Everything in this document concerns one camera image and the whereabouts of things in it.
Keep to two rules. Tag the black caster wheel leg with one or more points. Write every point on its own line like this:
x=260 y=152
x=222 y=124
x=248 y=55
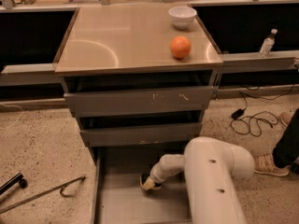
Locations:
x=16 y=179

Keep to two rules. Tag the tan sneaker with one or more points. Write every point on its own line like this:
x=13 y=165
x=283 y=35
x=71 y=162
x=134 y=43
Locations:
x=264 y=165
x=286 y=118

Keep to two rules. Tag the middle drawer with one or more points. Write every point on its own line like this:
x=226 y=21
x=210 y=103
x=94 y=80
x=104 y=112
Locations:
x=156 y=128

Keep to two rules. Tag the metal hooked rod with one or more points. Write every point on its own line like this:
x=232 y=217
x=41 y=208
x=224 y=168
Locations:
x=61 y=189

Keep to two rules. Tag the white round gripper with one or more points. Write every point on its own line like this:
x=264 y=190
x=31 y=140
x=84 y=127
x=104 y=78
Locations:
x=156 y=175

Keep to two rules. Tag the open bottom drawer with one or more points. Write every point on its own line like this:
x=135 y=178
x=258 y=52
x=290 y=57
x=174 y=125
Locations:
x=119 y=199

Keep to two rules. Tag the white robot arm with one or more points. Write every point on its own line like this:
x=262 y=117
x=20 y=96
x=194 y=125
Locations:
x=209 y=166

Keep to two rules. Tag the clear water bottle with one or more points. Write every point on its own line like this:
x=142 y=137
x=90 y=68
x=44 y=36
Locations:
x=268 y=43

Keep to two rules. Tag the white bowl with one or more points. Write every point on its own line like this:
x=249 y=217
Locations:
x=182 y=17

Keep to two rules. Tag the top drawer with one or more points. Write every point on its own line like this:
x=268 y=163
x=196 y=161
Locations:
x=143 y=101

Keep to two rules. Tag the green sponge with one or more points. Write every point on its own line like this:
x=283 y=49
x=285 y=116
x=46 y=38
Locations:
x=157 y=186

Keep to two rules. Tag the grey drawer cabinet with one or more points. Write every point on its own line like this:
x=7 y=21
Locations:
x=127 y=47

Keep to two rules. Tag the orange fruit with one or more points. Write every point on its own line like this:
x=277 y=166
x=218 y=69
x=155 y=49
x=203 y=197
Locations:
x=180 y=47

